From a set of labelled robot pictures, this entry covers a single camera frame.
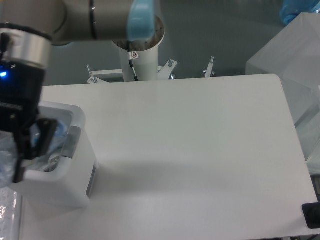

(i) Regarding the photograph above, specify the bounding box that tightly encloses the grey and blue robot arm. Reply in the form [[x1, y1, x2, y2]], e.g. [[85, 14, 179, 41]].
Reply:
[[0, 0, 156, 187]]

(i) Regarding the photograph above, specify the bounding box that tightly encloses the clear blue plastic bottle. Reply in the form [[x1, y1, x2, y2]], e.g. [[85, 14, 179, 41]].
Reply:
[[0, 120, 69, 188]]

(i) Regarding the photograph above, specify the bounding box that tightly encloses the metal table clamp bolt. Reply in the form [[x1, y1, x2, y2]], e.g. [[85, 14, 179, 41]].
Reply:
[[203, 56, 215, 78]]

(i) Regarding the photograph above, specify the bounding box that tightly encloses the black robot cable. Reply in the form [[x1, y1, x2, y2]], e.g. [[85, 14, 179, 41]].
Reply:
[[126, 41, 140, 82]]

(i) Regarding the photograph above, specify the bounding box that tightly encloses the black device at table edge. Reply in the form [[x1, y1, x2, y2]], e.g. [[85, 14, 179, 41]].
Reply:
[[302, 202, 320, 229]]

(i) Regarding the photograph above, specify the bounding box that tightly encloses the frosted plastic storage box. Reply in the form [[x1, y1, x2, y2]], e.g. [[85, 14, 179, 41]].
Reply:
[[245, 12, 320, 128]]

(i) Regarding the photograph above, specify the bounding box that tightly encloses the white green wrapper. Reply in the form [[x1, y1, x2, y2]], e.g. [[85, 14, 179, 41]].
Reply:
[[39, 149, 61, 173]]

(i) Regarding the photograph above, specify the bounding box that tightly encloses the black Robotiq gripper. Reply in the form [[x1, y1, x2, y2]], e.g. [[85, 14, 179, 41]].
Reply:
[[0, 61, 58, 183]]

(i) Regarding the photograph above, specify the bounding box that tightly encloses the white trash can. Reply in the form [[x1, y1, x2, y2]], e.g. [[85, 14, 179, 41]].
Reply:
[[10, 101, 99, 208]]

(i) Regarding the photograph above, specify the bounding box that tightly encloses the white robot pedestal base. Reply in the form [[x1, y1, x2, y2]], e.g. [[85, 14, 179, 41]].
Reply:
[[86, 14, 179, 84]]

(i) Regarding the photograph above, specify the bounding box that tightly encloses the blue water jug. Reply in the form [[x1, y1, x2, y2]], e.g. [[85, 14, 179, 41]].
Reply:
[[279, 0, 320, 26]]

